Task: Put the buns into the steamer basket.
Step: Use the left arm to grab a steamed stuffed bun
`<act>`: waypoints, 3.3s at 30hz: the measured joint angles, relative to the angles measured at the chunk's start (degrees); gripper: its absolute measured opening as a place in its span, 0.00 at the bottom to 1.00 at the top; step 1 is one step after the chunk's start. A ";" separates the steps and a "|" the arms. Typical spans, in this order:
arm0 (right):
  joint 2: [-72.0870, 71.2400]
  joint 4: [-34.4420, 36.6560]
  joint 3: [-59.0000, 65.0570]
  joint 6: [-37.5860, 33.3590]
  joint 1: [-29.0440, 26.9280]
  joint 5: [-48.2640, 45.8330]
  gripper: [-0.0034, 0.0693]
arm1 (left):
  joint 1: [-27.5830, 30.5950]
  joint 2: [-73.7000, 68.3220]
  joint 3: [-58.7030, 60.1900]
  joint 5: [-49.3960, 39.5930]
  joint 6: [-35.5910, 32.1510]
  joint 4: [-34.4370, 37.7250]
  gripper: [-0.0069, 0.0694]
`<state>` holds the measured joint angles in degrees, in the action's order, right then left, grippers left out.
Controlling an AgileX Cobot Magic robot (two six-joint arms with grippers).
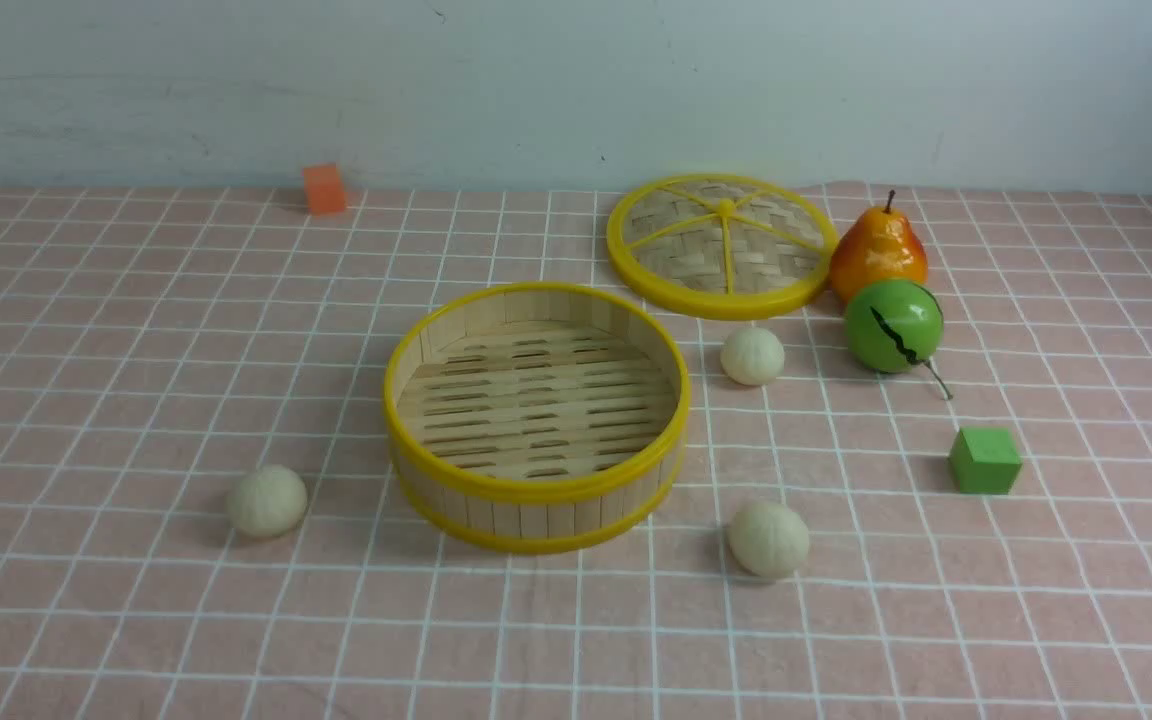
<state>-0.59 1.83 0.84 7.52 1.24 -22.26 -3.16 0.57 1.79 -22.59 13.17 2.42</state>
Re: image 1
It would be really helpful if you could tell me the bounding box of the yellow-rimmed woven steamer lid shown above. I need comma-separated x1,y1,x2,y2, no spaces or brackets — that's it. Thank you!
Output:
605,173,838,323

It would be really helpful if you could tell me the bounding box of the yellow-rimmed bamboo steamer tray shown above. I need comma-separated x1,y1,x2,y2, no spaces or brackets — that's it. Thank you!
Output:
382,282,691,553

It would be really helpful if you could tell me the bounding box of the orange yellow toy pear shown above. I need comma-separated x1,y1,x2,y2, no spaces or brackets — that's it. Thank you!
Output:
828,190,929,305

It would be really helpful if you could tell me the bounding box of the green cube block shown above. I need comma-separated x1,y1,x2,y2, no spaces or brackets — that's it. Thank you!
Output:
948,427,1024,495

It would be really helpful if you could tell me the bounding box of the pink checkered tablecloth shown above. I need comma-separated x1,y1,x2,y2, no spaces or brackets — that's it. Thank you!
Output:
0,187,1152,719

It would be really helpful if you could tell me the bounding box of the green toy watermelon ball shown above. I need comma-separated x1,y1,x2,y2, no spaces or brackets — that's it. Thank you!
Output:
844,278,954,400

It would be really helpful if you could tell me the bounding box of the white bun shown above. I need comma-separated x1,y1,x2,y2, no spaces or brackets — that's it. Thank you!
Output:
227,465,308,539
726,501,812,582
719,327,785,386

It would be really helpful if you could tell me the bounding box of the orange cube block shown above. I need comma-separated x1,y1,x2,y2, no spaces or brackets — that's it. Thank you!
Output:
302,162,348,217

